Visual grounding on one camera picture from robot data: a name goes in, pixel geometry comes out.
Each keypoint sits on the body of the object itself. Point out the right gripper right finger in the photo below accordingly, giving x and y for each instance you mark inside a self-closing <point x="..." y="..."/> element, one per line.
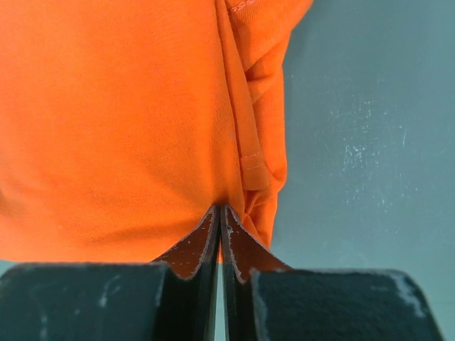
<point x="266" y="299"/>

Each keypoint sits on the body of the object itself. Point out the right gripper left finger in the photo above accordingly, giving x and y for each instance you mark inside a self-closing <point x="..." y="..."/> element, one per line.
<point x="170" y="298"/>

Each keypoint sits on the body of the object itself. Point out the orange t shirt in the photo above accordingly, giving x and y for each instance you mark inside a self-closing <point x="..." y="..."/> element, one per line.
<point x="122" y="122"/>

